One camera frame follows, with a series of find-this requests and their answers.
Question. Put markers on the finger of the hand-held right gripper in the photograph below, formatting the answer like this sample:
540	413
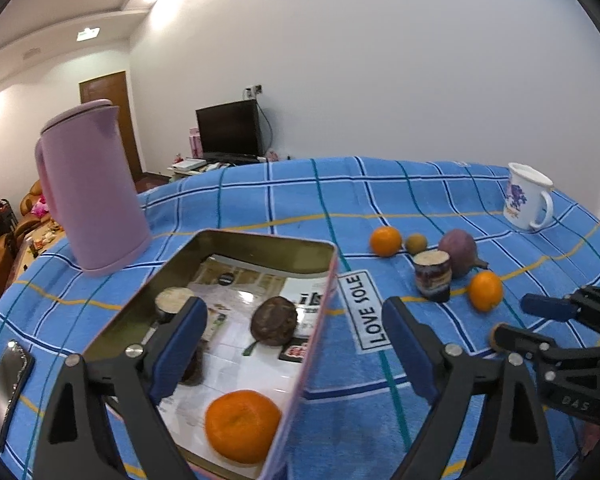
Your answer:
525	342
545	306

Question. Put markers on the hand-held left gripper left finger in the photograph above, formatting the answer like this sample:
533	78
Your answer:
177	355

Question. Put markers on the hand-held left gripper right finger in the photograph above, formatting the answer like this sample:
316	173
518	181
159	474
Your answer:
412	355

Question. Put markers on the sugarcane piece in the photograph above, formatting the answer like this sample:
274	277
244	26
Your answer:
432	280
172	301

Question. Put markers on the orange mandarin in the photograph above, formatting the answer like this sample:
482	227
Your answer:
386	241
486	291
242	425

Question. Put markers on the dark brown passion fruit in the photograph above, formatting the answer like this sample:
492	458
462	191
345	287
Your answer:
274	321

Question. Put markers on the purple round beet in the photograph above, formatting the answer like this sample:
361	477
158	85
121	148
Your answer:
457	252

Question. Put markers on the small brown round fruit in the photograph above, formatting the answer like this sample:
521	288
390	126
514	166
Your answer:
416	243

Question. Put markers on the rectangular metal tin box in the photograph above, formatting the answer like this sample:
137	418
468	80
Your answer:
260	250

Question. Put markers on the white printed mug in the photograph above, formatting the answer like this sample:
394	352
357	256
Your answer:
520	200

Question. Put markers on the black smartphone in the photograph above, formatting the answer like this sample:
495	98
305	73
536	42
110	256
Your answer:
7	390

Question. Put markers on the wooden coffee table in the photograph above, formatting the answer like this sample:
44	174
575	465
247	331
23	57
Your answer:
40	241

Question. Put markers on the pink electric kettle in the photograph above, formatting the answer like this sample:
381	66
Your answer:
95	195

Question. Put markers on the white television stand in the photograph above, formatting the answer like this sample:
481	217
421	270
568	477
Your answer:
180	173

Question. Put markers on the white set-top box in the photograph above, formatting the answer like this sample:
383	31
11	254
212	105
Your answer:
189	164

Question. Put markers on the blue plaid blanket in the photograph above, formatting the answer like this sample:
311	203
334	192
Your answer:
290	195

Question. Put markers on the pink floral pillow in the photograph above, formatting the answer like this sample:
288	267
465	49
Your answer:
41	206

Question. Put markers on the orange-brown sofa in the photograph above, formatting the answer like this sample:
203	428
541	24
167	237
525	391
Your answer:
27	205

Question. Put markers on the pink box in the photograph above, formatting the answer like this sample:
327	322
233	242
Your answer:
195	143

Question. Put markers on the pink flower decoration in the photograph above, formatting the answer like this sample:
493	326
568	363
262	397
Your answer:
272	155

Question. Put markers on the brown wooden door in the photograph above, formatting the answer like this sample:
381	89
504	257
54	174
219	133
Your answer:
130	130

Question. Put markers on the black television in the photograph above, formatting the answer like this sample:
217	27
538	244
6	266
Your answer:
227	127

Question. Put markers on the rectangular ceiling light fixture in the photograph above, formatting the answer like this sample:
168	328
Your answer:
88	33

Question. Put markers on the ceiling vent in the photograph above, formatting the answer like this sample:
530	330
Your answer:
32	53

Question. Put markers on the wall power socket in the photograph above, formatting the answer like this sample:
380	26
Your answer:
253	90

